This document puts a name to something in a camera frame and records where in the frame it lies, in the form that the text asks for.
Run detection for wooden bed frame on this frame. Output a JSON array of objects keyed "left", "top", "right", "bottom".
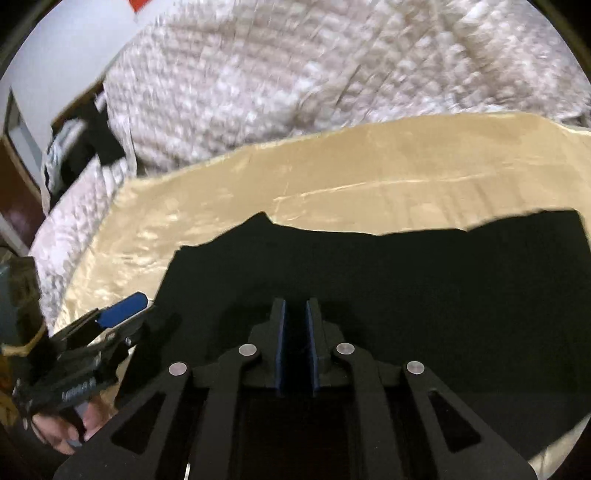
[{"left": 50, "top": 78, "right": 107, "bottom": 131}]

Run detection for beige satin sheet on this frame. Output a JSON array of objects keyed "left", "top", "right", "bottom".
[{"left": 46, "top": 113, "right": 591, "bottom": 474}]

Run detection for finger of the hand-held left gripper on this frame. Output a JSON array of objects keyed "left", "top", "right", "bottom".
[
  {"left": 111, "top": 306, "right": 182, "bottom": 348},
  {"left": 50, "top": 292, "right": 149, "bottom": 344}
]

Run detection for dark wooden furniture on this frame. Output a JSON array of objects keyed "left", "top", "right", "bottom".
[{"left": 0, "top": 133, "right": 45, "bottom": 234}]

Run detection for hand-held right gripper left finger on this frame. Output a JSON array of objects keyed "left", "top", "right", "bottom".
[{"left": 53, "top": 298, "right": 288, "bottom": 480}]

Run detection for quilted floral blanket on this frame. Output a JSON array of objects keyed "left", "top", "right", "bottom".
[{"left": 28, "top": 0, "right": 591, "bottom": 319}]

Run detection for black garment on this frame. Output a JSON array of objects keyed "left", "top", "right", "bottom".
[{"left": 87, "top": 98, "right": 127, "bottom": 163}]

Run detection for person's left hand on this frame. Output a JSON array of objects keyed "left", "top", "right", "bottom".
[{"left": 31, "top": 394, "right": 115, "bottom": 456}]

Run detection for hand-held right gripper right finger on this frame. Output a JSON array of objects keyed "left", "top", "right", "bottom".
[{"left": 305, "top": 298, "right": 539, "bottom": 480}]

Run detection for black pants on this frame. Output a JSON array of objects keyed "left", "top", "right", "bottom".
[{"left": 113, "top": 211, "right": 591, "bottom": 464}]

